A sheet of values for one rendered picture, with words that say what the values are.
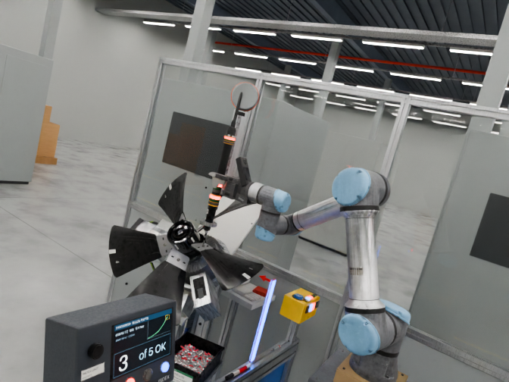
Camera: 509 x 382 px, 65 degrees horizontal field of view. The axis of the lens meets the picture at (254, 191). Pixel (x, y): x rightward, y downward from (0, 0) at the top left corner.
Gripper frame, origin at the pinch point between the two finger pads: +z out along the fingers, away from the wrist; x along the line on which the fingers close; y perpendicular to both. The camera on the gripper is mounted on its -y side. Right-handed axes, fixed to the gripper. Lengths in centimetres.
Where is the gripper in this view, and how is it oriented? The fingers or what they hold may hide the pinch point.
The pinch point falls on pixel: (215, 173)
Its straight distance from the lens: 162.8
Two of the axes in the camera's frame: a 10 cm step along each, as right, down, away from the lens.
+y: -2.5, 9.6, 1.2
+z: -7.9, -2.7, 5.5
